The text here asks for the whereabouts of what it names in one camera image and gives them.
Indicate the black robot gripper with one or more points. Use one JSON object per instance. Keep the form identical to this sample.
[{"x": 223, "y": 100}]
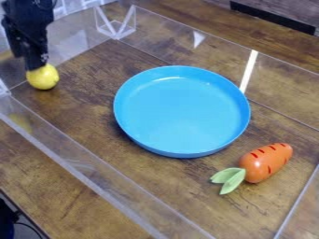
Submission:
[{"x": 29, "y": 15}]

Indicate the yellow lemon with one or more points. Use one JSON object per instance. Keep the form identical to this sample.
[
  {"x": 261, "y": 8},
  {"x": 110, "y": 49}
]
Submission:
[{"x": 42, "y": 78}]

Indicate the blue round tray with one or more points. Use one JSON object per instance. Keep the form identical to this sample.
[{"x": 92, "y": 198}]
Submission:
[{"x": 181, "y": 111}]

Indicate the orange toy carrot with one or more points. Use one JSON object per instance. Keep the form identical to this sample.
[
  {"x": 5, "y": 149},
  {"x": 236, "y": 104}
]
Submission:
[{"x": 256, "y": 166}]

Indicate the clear acrylic enclosure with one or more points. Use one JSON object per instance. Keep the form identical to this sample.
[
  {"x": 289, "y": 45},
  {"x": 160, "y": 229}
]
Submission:
[{"x": 86, "y": 183}]

